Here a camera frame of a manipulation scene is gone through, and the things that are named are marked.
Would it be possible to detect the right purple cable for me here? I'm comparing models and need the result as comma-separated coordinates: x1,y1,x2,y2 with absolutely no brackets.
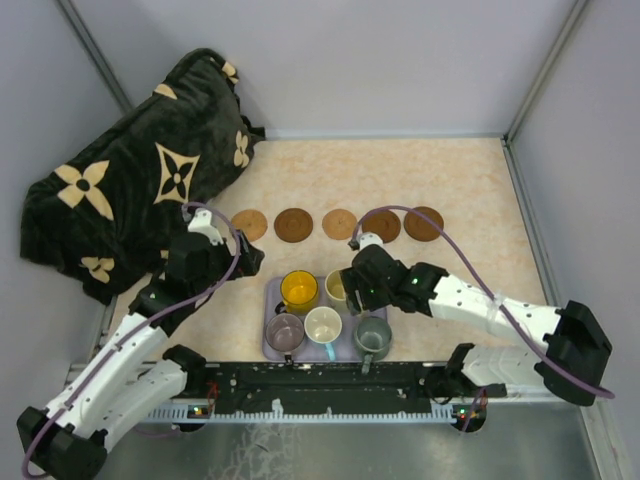
348,204,615,434

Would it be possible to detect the dark brown coaster top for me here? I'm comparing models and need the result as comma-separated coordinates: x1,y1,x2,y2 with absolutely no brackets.
362,209,402,244

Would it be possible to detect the light cork coaster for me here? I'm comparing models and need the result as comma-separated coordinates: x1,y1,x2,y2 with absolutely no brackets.
231,209,268,242
322,208,357,240

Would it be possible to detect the purple mug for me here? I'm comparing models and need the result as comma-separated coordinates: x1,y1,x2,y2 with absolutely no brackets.
263,313,305,361

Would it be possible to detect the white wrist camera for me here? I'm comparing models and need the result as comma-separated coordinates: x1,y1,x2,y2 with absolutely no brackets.
348,232,384,251
187,208,224,246

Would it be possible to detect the cream yellow mug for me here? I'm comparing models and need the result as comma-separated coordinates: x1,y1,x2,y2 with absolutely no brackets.
324,270,349,315

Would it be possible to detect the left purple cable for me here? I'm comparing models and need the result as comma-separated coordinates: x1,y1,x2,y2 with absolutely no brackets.
20,202,245,479

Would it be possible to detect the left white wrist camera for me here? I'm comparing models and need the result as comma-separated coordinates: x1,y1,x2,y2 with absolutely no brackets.
187,208,224,246

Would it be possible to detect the lavender plastic tray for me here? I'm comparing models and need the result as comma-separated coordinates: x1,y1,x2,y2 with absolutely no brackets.
262,276,359,363

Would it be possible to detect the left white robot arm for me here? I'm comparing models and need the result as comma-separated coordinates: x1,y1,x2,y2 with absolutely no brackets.
17,232,265,479

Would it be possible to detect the black floral plush blanket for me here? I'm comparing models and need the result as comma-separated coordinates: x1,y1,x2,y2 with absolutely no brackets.
20,48,265,303

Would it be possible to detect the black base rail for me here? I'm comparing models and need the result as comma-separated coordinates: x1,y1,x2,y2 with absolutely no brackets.
175,362,479,415

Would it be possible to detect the purple cable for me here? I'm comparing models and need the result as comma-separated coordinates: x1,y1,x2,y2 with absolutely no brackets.
348,204,615,434
20,202,245,479

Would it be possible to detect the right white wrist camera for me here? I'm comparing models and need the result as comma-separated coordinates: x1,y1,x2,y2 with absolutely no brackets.
348,232,384,251

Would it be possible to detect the dark brown coaster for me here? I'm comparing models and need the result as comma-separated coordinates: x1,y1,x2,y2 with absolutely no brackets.
403,206,444,242
362,209,402,244
274,208,313,243

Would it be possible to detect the white mug blue handle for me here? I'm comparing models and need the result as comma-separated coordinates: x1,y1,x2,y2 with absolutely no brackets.
304,306,343,362

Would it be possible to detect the yellow translucent mug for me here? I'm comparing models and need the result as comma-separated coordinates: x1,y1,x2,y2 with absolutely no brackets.
274,270,319,316

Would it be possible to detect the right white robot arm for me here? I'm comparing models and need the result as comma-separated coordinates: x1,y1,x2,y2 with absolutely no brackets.
339,245,612,406

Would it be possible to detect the grey green mug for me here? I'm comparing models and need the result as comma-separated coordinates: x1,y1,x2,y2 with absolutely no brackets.
353,316,393,375

